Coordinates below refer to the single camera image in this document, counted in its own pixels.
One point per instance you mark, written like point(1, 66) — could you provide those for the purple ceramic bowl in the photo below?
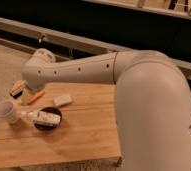
point(53, 110)

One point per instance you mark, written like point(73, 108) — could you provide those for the beige sponge block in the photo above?
point(62, 100)

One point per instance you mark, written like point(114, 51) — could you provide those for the wooden table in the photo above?
point(88, 129)

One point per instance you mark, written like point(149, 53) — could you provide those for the white plastic cup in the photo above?
point(7, 112)

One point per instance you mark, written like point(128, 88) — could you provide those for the long metal rail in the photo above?
point(72, 40)

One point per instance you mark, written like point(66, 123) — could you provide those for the wooden black brush block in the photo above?
point(17, 89)

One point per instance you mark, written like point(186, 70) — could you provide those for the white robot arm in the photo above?
point(152, 102)

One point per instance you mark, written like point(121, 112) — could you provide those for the white labelled bottle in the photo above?
point(42, 118)

